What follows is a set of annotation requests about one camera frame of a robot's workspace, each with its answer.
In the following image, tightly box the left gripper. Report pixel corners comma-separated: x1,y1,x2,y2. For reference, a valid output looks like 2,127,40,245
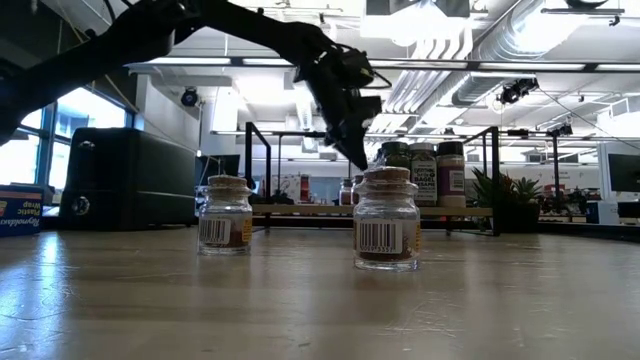
295,43,384,170

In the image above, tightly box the green-lid oregano jar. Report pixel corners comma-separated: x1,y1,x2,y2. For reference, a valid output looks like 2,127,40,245
380,141,413,171

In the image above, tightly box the purple-label bottle black lid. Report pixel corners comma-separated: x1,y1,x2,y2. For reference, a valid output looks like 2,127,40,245
436,141,467,209

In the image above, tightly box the black monitor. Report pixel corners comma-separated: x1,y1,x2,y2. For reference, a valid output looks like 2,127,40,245
197,153,242,187
607,153,640,194

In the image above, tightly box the black track spotlight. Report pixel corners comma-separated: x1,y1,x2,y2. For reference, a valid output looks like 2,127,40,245
496,77,540,106

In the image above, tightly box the small potted succulent plant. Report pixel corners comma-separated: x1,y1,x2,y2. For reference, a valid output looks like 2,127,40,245
472,167,544,235

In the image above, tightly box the black tripod stand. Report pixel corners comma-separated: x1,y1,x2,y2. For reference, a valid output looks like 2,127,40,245
547,122,576,216

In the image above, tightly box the black toaster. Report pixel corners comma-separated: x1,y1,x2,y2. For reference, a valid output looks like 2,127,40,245
58,127,197,232

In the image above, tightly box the black ceiling track fixture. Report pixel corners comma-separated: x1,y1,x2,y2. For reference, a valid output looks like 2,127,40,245
539,0,626,27

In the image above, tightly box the blue plastic wrap box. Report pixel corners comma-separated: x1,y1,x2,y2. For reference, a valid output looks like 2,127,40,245
0,184,45,239

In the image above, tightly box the white wall poster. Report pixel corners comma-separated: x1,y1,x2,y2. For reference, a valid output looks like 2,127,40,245
259,173,301,205

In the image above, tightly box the wooden shelf with black frame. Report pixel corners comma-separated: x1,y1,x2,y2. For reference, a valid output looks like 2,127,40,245
243,122,501,237

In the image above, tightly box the silver ventilation duct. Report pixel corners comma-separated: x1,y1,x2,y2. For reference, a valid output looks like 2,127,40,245
414,0,569,109

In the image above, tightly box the black metal rig frame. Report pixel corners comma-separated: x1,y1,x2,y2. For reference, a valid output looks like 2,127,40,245
202,214,640,242

